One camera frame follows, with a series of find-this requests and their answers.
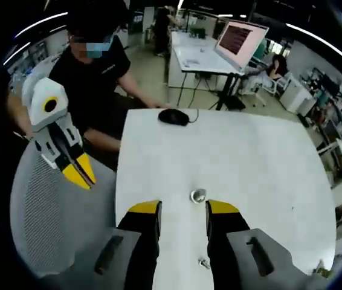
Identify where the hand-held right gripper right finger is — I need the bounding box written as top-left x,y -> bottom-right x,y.
205,199 -> 326,290

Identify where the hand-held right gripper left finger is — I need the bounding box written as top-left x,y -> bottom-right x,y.
33,199 -> 163,290

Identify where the large metal threaded stud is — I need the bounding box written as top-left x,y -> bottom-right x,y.
190,187 -> 208,205

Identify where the grey mesh office chair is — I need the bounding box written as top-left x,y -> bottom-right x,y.
10,137 -> 120,277

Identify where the potted green plant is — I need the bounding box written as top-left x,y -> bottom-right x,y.
311,259 -> 335,277

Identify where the black computer mouse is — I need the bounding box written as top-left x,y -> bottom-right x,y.
158,108 -> 190,127

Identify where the white standing desk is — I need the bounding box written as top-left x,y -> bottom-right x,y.
170,30 -> 247,111

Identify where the storage shelving with white boxes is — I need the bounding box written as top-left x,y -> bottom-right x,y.
306,68 -> 342,182

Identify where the white office chair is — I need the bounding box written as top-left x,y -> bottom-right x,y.
246,72 -> 294,108

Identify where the white cabinet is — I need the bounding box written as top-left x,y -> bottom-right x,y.
279,78 -> 317,117

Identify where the large computer monitor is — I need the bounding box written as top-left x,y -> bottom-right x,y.
214,19 -> 270,73

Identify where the black mouse cable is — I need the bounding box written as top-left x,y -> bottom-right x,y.
186,108 -> 201,124

